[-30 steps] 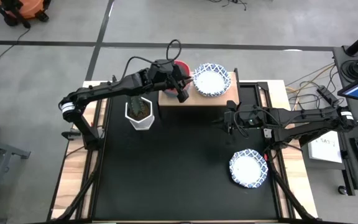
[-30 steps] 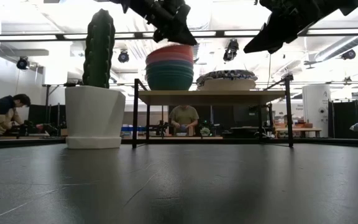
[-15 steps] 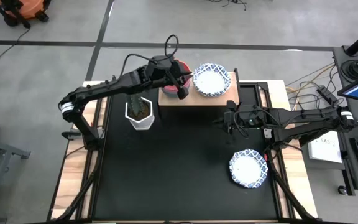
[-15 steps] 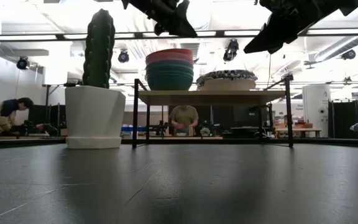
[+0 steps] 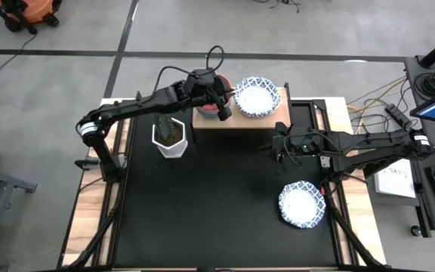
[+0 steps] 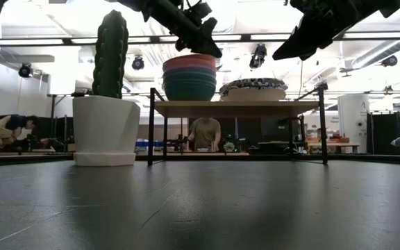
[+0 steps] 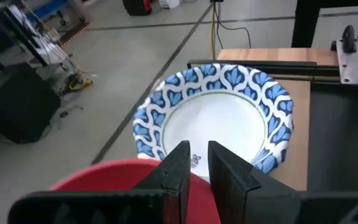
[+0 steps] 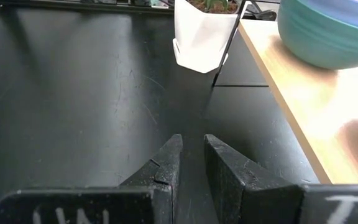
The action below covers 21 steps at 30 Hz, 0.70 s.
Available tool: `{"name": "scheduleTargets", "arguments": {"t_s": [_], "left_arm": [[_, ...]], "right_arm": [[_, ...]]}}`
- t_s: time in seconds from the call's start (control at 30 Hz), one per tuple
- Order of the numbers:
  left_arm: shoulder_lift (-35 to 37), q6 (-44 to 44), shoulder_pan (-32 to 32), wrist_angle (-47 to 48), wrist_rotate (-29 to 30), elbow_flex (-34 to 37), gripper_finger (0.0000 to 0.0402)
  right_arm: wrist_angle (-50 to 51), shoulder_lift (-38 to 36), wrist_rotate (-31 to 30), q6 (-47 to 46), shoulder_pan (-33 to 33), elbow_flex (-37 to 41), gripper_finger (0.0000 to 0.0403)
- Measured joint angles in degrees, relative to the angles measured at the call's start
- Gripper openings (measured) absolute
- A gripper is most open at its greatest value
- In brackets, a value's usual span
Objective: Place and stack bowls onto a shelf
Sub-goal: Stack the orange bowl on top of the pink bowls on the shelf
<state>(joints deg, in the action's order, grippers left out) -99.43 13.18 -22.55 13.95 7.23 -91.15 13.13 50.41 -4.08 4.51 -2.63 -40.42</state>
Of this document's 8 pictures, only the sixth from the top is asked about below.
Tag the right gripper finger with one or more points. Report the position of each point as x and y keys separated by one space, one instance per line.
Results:
x=312 y=48
x=293 y=45

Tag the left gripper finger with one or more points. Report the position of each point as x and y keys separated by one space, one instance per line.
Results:
x=186 y=45
x=210 y=41

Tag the orange plastic bowl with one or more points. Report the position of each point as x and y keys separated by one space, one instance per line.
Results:
x=189 y=58

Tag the blue plastic bowl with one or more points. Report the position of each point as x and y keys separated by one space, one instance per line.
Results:
x=189 y=73

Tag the teal plastic bowl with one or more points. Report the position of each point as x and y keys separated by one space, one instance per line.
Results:
x=189 y=90

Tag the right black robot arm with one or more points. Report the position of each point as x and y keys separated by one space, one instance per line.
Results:
x=384 y=5

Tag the black ceiling spotlight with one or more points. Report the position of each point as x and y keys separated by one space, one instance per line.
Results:
x=137 y=64
x=25 y=71
x=258 y=55
x=389 y=61

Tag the person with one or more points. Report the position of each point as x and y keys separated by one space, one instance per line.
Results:
x=205 y=133
x=2 y=133

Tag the wooden background table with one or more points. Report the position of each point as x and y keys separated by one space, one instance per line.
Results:
x=332 y=144

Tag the white faceted plant pot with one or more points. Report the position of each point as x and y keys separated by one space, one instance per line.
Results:
x=104 y=132

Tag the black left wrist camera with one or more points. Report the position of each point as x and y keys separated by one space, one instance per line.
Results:
x=198 y=8

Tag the wooden shelf with black frame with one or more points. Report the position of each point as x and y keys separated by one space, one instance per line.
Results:
x=234 y=108

